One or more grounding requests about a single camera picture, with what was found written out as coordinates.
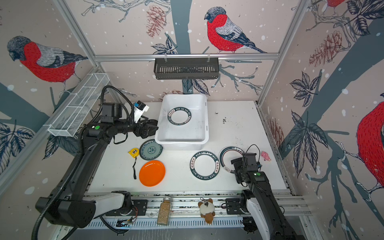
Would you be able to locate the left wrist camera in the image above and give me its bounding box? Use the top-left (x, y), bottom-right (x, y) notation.
top-left (134, 101), bottom-right (150, 124)

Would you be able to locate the white mesh wall shelf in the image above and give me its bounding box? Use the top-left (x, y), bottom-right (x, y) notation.
top-left (48, 73), bottom-right (110, 137)

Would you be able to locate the white plastic bin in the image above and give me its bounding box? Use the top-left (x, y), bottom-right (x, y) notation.
top-left (155, 94), bottom-right (209, 151)

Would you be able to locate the small circuit board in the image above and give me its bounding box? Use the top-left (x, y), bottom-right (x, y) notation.
top-left (116, 219), bottom-right (134, 228)

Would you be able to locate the black device under rail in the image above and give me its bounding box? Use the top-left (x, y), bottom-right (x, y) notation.
top-left (242, 217), bottom-right (258, 234)

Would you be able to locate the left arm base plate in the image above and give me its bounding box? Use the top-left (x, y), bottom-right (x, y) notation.
top-left (106, 200), bottom-right (148, 217)

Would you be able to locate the brown plush toy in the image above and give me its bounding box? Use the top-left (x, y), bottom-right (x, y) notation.
top-left (198, 198), bottom-right (216, 225)

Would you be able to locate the small green rim plate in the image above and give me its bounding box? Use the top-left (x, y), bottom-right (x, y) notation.
top-left (167, 107), bottom-right (192, 126)

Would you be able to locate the large green rim plate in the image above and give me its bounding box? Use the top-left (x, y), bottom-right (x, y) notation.
top-left (190, 151), bottom-right (220, 181)

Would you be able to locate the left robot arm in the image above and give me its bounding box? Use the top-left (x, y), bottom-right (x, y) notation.
top-left (34, 102), bottom-right (158, 231)

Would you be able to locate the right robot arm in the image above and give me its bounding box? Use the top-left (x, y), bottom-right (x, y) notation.
top-left (231, 153), bottom-right (305, 240)

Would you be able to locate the orange plastic plate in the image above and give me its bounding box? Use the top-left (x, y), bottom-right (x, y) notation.
top-left (139, 160), bottom-right (166, 187)

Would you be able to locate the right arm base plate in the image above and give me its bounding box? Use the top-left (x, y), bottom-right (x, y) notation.
top-left (225, 198), bottom-right (249, 215)

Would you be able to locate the glass spice jar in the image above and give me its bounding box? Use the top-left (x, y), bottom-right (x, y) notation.
top-left (157, 196), bottom-right (172, 226)

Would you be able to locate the black hanging wire basket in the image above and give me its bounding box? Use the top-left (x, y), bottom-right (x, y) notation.
top-left (154, 58), bottom-right (220, 80)

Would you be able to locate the green red rim plate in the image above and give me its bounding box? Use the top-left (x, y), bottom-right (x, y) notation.
top-left (218, 146), bottom-right (245, 175)

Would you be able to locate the pink toy pig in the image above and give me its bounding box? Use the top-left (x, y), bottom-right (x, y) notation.
top-left (261, 151), bottom-right (271, 162)

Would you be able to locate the yellow tape measure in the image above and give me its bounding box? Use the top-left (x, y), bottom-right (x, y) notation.
top-left (129, 148), bottom-right (140, 180)

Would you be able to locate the teal floral patterned plate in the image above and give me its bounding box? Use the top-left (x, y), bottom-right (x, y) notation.
top-left (139, 140), bottom-right (163, 161)

